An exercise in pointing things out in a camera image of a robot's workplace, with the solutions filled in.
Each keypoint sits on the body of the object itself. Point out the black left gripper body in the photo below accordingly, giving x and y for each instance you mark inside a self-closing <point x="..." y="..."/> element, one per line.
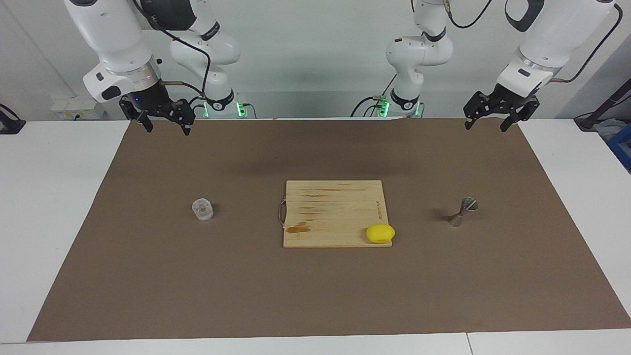
<point x="510" y="96"/>

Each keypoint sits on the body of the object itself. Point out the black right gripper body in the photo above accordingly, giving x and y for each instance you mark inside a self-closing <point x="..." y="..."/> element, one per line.
<point x="150" y="98"/>

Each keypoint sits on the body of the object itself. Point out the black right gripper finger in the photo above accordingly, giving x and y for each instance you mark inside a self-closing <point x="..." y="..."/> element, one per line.
<point x="138" y="112"/>
<point x="183" y="116"/>

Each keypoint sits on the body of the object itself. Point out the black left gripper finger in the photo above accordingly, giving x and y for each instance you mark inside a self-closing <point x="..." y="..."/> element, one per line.
<point x="475" y="108"/>
<point x="522" y="111"/>

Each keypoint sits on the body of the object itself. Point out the small clear glass cup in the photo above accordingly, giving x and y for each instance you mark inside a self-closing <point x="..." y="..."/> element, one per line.
<point x="202" y="210"/>

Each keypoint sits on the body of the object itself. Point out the steel double jigger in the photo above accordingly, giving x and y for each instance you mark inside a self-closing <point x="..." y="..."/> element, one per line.
<point x="462" y="213"/>

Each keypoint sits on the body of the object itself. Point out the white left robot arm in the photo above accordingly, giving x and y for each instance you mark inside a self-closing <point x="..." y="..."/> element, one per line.
<point x="557" y="39"/>

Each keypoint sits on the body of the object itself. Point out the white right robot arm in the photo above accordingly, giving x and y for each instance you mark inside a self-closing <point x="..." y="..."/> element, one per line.
<point x="113" y="34"/>

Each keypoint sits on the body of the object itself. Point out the black stand leg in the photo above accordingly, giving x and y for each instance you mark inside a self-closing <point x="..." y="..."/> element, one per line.
<point x="604" y="106"/>

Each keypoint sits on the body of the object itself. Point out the yellow lemon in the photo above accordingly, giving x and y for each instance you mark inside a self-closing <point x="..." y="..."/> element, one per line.
<point x="380" y="233"/>

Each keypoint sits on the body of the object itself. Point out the brown table mat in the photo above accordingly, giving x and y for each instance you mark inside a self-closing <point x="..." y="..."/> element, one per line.
<point x="315" y="286"/>

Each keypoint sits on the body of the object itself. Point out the white wall socket box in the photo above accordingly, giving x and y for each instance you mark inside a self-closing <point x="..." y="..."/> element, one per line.
<point x="76" y="107"/>

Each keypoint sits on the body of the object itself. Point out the black clamp mount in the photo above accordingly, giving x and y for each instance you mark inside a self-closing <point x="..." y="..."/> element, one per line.
<point x="11" y="123"/>

